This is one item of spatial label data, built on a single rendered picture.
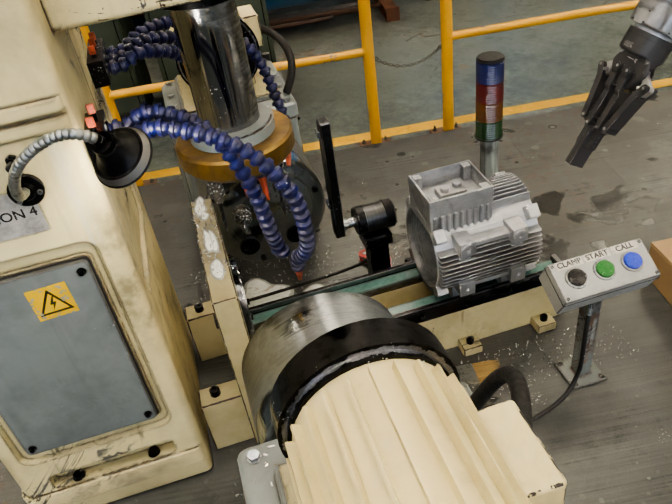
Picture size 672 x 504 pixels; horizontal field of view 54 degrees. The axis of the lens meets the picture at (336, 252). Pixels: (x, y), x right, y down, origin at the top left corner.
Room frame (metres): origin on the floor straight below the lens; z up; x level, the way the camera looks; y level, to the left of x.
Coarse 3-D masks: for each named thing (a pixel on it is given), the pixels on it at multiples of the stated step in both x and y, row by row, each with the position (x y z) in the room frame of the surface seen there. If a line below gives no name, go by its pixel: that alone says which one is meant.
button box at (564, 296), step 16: (640, 240) 0.82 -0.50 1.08; (592, 256) 0.80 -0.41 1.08; (608, 256) 0.80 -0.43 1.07; (544, 272) 0.80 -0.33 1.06; (560, 272) 0.78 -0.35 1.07; (592, 272) 0.78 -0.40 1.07; (624, 272) 0.77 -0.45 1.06; (640, 272) 0.77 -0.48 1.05; (656, 272) 0.77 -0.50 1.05; (544, 288) 0.79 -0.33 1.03; (560, 288) 0.76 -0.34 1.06; (576, 288) 0.75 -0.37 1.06; (592, 288) 0.75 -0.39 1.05; (608, 288) 0.75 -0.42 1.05; (624, 288) 0.76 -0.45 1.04; (560, 304) 0.75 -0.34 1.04; (576, 304) 0.75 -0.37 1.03
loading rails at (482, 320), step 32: (320, 288) 1.00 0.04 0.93; (352, 288) 1.00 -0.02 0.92; (384, 288) 0.99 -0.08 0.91; (416, 288) 1.00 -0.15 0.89; (480, 288) 0.94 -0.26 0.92; (512, 288) 0.93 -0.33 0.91; (256, 320) 0.95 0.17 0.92; (416, 320) 0.89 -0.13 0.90; (448, 320) 0.91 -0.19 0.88; (480, 320) 0.92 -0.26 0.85; (512, 320) 0.93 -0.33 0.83; (544, 320) 0.92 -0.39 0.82
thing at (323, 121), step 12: (324, 120) 1.08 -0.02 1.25; (324, 132) 1.07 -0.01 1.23; (324, 144) 1.07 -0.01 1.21; (324, 156) 1.07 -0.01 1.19; (324, 168) 1.08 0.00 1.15; (336, 168) 1.07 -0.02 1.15; (336, 180) 1.07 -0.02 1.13; (336, 192) 1.07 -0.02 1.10; (336, 204) 1.07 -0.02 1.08; (336, 216) 1.07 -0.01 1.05; (336, 228) 1.07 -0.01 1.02; (348, 228) 1.08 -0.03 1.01
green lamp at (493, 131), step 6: (480, 126) 1.31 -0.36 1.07; (486, 126) 1.30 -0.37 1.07; (492, 126) 1.29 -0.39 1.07; (498, 126) 1.30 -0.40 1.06; (480, 132) 1.31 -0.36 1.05; (486, 132) 1.30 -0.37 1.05; (492, 132) 1.29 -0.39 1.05; (498, 132) 1.30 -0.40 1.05; (480, 138) 1.31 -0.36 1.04; (486, 138) 1.30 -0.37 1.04; (492, 138) 1.29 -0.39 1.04
